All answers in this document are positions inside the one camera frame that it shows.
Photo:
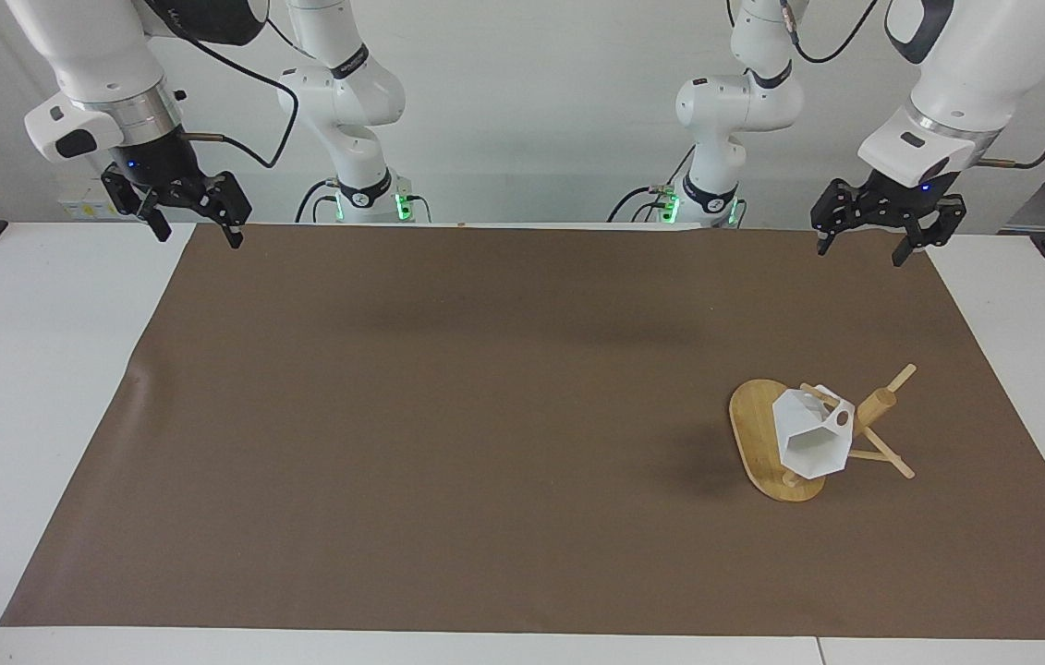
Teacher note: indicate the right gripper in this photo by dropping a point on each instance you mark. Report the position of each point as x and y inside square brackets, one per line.
[157, 162]

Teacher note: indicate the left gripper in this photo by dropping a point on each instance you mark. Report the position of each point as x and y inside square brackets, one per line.
[919, 189]

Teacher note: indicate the wooden cup rack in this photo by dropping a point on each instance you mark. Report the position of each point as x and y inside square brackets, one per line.
[758, 434]

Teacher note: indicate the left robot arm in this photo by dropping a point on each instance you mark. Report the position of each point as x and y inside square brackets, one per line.
[975, 65]

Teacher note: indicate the white faceted cup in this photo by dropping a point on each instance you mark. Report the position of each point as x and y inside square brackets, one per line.
[808, 439]

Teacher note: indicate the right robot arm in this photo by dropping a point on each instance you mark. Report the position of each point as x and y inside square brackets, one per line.
[88, 55]

